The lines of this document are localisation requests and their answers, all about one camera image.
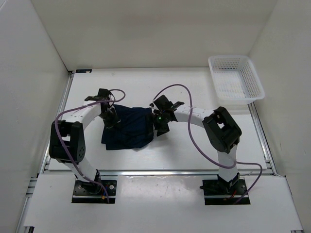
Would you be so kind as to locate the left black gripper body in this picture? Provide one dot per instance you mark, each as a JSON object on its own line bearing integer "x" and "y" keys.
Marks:
{"x": 110, "y": 118}

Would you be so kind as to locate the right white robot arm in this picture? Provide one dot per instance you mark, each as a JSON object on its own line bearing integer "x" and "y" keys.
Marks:
{"x": 221, "y": 129}

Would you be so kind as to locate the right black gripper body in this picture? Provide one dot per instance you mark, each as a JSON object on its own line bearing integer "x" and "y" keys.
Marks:
{"x": 161, "y": 122}

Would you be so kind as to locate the white plastic mesh basket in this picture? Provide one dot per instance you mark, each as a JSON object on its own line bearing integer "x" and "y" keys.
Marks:
{"x": 235, "y": 79}

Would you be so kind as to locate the aluminium rail front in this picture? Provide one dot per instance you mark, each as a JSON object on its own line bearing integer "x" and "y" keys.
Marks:
{"x": 158, "y": 172}

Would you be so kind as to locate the navy blue shorts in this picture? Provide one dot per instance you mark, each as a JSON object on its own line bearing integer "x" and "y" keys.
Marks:
{"x": 134, "y": 131}

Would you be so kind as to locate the white front cover board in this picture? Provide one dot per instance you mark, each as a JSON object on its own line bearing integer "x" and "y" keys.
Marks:
{"x": 169, "y": 204}

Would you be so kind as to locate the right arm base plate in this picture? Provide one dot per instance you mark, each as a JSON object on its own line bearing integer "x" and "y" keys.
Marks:
{"x": 215, "y": 195}

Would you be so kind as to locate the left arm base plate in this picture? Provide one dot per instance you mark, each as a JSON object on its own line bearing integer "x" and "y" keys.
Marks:
{"x": 84, "y": 192}

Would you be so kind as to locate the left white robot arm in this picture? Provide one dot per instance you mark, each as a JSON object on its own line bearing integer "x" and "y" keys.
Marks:
{"x": 67, "y": 140}

